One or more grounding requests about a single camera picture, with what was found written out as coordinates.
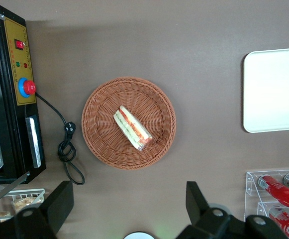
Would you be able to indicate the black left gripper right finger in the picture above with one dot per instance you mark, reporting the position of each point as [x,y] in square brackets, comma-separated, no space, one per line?
[196,206]

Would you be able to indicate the round brown wicker basket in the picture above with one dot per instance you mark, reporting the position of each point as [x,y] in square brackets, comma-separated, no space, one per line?
[102,144]

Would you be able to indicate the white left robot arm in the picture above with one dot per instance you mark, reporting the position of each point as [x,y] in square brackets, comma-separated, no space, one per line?
[139,236]

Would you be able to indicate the cream plastic tray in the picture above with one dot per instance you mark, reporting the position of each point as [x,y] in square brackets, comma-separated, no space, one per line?
[273,89]

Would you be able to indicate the black sealing machine yellow panel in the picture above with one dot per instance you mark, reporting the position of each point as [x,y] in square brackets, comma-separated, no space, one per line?
[10,117]

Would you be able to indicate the clear bag of crackers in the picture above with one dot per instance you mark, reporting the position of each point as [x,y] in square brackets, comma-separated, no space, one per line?
[26,203]

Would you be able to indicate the sandwich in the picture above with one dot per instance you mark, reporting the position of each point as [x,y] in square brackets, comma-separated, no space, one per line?
[131,128]

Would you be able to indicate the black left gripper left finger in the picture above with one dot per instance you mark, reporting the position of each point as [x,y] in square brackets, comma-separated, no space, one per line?
[57,204]

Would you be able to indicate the clear acrylic bottle rack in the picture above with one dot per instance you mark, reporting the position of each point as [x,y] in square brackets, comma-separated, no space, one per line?
[250,183]

